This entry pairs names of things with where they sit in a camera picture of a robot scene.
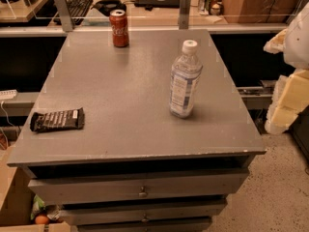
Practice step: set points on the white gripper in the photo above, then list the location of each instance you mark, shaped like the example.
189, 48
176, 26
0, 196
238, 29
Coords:
298, 43

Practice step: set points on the grey drawer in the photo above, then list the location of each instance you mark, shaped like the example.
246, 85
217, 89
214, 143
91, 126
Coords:
144, 212
192, 224
126, 187

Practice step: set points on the clear plastic water bottle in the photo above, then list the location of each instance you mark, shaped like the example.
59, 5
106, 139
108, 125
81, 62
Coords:
185, 74

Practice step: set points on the grey drawer cabinet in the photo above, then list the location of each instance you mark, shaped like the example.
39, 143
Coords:
129, 128

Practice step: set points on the middle grey drawer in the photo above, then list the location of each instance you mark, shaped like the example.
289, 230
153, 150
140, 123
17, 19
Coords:
144, 212

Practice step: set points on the red coke can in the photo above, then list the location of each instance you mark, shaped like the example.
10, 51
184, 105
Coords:
119, 27

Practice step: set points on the cardboard box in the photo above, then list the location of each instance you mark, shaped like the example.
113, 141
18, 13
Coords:
16, 201

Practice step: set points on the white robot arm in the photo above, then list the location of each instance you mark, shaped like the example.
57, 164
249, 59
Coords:
296, 44

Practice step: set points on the left metal bracket post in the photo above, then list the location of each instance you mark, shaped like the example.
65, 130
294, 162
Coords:
64, 15

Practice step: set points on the black keyboard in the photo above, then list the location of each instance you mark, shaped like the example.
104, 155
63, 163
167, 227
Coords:
78, 10

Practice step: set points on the black headphones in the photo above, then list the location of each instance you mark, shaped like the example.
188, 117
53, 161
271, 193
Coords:
107, 6

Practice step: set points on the bottom grey drawer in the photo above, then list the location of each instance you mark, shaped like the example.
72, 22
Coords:
192, 224

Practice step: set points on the orange fruit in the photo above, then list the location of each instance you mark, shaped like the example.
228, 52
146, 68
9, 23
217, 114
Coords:
42, 219

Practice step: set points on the right metal bracket post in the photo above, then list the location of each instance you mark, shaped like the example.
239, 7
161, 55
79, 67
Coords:
184, 14

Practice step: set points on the black snack bar wrapper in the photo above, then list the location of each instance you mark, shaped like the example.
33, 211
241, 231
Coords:
58, 121

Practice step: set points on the metal bracket post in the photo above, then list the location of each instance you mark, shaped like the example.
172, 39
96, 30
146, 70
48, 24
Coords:
64, 15
184, 14

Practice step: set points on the top grey drawer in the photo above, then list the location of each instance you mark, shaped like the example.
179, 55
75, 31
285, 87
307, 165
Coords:
126, 187

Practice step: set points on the white power strip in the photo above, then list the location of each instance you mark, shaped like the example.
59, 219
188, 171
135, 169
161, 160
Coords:
7, 94

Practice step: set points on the black laptop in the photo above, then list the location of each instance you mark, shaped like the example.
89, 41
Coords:
158, 3

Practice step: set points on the green snack bag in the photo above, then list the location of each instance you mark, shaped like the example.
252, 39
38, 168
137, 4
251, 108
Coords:
38, 207

